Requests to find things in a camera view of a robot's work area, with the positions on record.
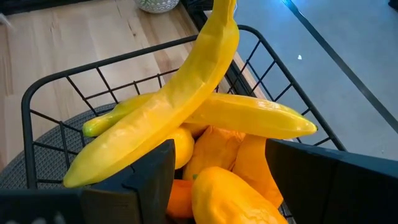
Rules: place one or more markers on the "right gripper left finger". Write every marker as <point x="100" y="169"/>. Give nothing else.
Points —
<point x="93" y="208"/>

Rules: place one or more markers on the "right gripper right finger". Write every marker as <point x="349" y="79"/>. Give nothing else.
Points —
<point x="342" y="193"/>

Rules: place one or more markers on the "small orange tangerine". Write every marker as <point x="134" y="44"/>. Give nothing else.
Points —
<point x="180" y="199"/>

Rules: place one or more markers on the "yellow lemon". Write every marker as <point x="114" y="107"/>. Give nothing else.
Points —
<point x="184" y="147"/>

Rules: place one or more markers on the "yellow banana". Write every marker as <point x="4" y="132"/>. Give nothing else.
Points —
<point x="248" y="115"/>
<point x="174" y="109"/>

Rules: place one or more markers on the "green succulent in white pot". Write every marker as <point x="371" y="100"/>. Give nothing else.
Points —
<point x="157" y="4"/>

